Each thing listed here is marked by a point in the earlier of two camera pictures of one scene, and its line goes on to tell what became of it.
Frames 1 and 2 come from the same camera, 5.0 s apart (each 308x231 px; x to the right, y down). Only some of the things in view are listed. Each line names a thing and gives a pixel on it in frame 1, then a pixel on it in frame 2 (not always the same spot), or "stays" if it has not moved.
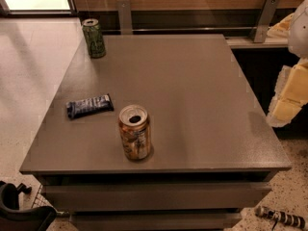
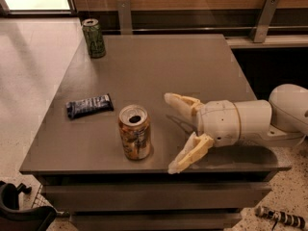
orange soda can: (136, 132) stays
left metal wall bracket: (125, 17) stays
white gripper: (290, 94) to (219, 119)
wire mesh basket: (40, 200) stays
